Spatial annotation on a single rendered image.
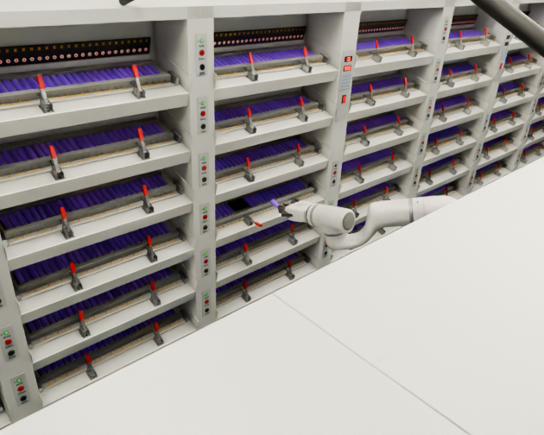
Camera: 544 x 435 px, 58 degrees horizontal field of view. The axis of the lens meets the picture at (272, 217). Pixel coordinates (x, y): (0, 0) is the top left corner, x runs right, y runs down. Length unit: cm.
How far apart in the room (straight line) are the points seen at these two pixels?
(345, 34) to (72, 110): 109
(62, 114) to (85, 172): 19
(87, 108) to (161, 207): 43
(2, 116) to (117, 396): 124
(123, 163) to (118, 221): 19
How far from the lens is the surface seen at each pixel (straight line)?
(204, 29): 160
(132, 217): 166
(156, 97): 155
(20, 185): 149
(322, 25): 211
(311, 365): 23
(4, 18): 136
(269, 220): 203
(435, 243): 34
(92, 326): 182
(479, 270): 32
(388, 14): 260
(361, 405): 22
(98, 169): 154
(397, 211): 163
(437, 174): 317
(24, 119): 141
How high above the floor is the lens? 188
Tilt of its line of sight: 28 degrees down
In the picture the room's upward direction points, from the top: 3 degrees clockwise
